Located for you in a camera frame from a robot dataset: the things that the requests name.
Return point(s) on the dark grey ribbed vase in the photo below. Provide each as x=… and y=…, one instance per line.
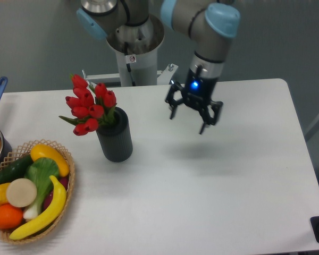
x=116, y=141

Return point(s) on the yellow banana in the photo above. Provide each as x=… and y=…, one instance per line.
x=46, y=217

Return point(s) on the orange fruit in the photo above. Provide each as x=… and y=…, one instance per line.
x=10, y=216

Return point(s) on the purple red vegetable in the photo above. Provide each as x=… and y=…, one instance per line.
x=64, y=181

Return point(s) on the woven wicker basket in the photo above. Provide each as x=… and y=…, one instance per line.
x=23, y=150

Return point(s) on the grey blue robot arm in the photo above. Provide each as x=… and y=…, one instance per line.
x=212, y=25

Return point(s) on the green bok choy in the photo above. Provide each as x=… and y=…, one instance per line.
x=38, y=173

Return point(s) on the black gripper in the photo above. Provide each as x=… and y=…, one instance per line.
x=197, y=94

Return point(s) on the red tulip bouquet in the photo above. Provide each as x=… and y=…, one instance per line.
x=92, y=107

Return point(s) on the green cucumber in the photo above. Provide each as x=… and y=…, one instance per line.
x=15, y=170

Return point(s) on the beige round disc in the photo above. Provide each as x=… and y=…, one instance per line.
x=21, y=192

